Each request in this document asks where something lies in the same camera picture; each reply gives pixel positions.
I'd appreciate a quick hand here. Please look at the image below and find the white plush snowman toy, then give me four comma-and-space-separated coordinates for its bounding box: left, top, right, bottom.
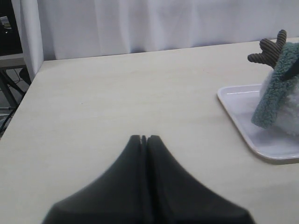
247, 29, 299, 135

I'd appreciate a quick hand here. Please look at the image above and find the white rectangular plastic tray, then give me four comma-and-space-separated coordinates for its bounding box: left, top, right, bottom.
217, 84, 299, 165

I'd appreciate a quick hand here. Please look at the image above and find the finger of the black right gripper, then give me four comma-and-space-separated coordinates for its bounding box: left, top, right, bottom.
283, 65, 299, 81

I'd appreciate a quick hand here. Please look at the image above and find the grey metal frame stand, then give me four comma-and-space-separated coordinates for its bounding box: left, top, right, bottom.
0, 54, 32, 110

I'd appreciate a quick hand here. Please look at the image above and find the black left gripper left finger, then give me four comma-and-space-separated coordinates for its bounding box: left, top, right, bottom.
41, 134, 147, 224

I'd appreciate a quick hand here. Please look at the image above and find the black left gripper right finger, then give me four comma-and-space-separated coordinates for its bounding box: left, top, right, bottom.
147, 135, 255, 224

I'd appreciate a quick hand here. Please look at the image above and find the black cable on floor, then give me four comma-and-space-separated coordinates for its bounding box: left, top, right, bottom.
0, 70, 30, 138

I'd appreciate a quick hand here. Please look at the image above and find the white backdrop curtain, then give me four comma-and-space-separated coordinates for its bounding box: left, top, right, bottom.
12, 0, 299, 78

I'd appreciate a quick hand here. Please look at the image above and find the green fuzzy scarf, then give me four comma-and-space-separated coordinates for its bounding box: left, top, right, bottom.
251, 42, 299, 129

